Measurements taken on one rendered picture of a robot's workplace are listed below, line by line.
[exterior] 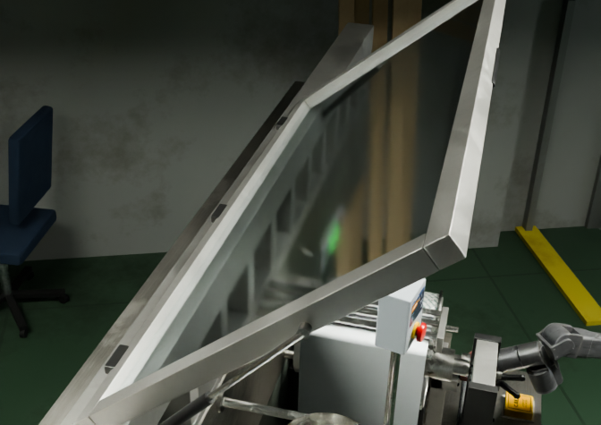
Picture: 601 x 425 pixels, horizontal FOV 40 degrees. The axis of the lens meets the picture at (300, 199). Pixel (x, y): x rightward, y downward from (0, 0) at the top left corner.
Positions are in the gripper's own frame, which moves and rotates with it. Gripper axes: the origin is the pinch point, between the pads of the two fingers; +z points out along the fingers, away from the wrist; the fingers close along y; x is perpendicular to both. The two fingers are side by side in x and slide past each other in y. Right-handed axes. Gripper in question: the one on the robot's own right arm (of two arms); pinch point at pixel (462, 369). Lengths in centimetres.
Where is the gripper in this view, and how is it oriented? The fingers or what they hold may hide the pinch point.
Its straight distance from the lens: 211.3
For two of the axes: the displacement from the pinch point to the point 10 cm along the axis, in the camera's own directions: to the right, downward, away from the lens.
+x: -4.4, -8.4, -3.3
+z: -8.6, 2.9, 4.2
